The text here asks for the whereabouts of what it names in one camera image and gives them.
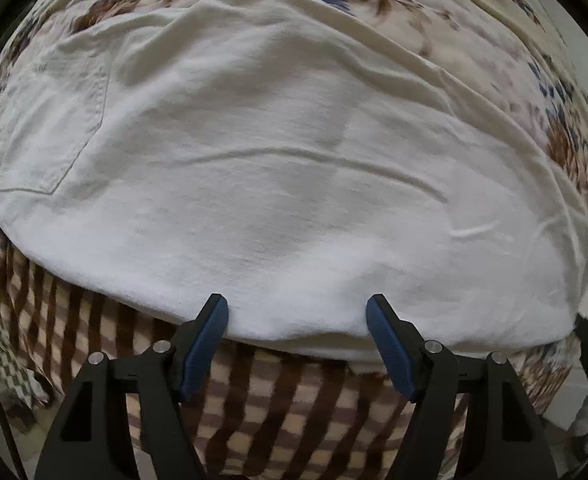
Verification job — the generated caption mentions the white pants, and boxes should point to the white pants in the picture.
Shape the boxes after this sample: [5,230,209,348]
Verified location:
[0,0,588,370]

